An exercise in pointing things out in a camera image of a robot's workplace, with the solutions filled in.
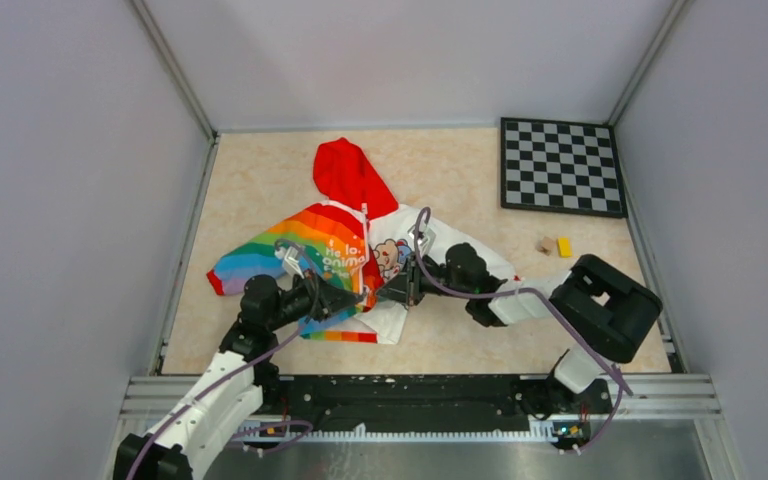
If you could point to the black white checkerboard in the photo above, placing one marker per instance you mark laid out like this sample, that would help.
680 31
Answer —
560 167

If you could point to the aluminium frame rail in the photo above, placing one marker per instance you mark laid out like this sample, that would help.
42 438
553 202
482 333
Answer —
654 397

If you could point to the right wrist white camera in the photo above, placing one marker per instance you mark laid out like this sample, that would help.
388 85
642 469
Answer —
421 239

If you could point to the small yellow block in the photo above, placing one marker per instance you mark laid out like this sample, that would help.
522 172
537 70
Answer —
564 247

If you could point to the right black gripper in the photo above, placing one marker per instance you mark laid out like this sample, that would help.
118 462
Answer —
407 284

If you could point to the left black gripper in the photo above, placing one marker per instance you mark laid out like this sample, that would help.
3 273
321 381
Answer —
332 300

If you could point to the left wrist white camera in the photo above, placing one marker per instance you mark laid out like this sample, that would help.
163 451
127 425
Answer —
291 260

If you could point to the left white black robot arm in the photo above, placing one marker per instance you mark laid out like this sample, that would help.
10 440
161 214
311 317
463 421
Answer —
184 444

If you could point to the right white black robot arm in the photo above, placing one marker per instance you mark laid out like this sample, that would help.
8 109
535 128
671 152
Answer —
607 313

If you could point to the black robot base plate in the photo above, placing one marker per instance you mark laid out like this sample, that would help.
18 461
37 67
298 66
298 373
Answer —
474 403

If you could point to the small wooden block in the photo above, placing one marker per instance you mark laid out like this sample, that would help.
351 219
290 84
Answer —
546 245

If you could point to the rainbow white red hooded jacket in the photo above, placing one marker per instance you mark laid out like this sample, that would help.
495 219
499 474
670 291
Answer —
355 237

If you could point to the wrist white camera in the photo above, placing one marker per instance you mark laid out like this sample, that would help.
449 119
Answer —
291 260
421 239

